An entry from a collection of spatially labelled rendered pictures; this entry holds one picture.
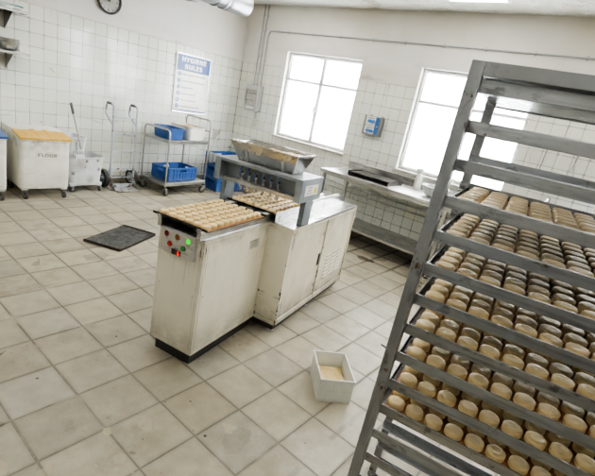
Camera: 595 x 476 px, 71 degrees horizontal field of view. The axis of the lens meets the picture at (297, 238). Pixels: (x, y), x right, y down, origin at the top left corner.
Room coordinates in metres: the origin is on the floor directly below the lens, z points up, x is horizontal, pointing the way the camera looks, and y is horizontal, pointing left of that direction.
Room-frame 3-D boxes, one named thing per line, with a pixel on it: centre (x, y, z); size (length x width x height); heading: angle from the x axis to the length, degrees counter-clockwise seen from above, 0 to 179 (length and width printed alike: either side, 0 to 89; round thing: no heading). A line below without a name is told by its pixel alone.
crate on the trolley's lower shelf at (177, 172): (6.27, 2.04, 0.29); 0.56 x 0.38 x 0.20; 152
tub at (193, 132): (6.43, 1.95, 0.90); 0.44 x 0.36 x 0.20; 62
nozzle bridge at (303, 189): (3.01, 0.30, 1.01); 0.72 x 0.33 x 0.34; 66
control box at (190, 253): (2.22, 0.66, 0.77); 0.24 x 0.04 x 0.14; 66
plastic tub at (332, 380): (2.27, -0.38, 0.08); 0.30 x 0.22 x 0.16; 10
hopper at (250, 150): (3.01, 0.30, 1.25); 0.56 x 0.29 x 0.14; 66
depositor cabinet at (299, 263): (3.44, 0.10, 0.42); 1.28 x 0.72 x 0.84; 156
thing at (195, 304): (2.55, 0.50, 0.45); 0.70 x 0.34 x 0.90; 156
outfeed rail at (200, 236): (3.05, 0.12, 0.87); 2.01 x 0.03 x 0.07; 156
